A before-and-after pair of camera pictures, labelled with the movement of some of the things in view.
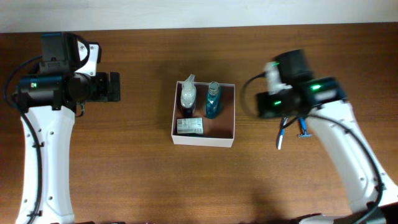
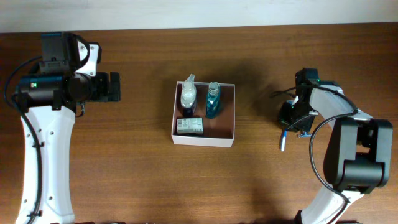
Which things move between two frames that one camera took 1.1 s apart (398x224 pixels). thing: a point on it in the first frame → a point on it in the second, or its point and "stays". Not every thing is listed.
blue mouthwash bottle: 212,101 stays
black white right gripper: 272,104 → 292,116
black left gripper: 114,86 stays
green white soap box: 189,126 stays
